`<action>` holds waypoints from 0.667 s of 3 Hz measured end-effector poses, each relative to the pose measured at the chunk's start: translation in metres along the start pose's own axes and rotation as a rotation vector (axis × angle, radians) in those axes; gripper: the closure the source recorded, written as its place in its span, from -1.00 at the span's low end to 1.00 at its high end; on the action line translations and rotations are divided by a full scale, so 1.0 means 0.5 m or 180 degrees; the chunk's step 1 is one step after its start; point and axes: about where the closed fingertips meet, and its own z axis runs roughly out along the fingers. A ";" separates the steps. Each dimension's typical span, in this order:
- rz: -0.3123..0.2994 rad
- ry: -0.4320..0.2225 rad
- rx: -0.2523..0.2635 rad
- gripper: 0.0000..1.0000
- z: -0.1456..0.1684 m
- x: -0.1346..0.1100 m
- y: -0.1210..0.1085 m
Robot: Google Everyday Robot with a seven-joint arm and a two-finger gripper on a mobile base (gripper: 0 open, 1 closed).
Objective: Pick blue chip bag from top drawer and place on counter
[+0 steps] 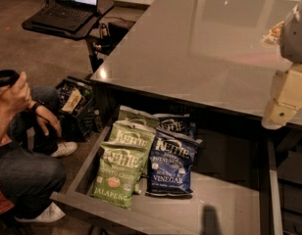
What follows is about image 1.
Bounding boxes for open grey drawer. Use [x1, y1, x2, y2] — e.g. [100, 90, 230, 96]
[52, 109, 283, 235]

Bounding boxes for green Kettle chip bag middle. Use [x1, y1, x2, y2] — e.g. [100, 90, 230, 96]
[109, 120, 156, 176]

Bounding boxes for person's left hand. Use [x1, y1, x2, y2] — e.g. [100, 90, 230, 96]
[35, 106, 62, 137]

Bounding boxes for green chip bag rear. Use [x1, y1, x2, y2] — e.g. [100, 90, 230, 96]
[118, 106, 160, 128]

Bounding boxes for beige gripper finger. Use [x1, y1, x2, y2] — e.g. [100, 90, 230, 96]
[261, 99, 297, 130]

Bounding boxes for black plastic crate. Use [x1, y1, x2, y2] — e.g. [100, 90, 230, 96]
[56, 76, 94, 142]

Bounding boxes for green jalapeno chip bag front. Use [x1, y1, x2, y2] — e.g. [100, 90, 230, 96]
[91, 141, 148, 209]

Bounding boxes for person's right hand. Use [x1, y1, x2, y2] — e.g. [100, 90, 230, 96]
[0, 71, 31, 115]

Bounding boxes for black laptop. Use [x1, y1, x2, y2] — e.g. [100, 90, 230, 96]
[31, 0, 98, 32]

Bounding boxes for black wristwatch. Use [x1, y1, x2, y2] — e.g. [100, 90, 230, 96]
[30, 102, 43, 113]

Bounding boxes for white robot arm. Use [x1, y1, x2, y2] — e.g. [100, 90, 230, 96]
[261, 0, 302, 129]

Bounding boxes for black cup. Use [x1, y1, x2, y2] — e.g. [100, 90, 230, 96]
[0, 70, 20, 87]

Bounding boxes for blue kettle chip bag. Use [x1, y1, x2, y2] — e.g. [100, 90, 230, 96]
[147, 130, 201, 197]
[154, 114, 197, 138]

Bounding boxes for white sneaker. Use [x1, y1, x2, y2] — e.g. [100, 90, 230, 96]
[52, 142, 77, 158]
[16, 203, 66, 223]

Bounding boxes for blue Kettle chip bag front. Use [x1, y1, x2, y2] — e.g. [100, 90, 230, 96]
[147, 130, 201, 197]

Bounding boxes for grey counter cabinet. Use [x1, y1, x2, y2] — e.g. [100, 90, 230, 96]
[93, 0, 302, 235]

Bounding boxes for white sneaker lower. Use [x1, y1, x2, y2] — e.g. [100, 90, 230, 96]
[16, 203, 66, 223]

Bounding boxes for black laptop stand table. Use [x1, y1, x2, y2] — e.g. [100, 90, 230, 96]
[22, 0, 115, 71]

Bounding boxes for blue Kettle chip bag rear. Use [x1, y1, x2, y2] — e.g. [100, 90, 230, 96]
[154, 114, 197, 138]

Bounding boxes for person's jeans legs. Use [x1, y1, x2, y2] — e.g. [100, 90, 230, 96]
[0, 87, 66, 218]

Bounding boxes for white sneaker upper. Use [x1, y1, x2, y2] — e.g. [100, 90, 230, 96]
[52, 142, 77, 158]

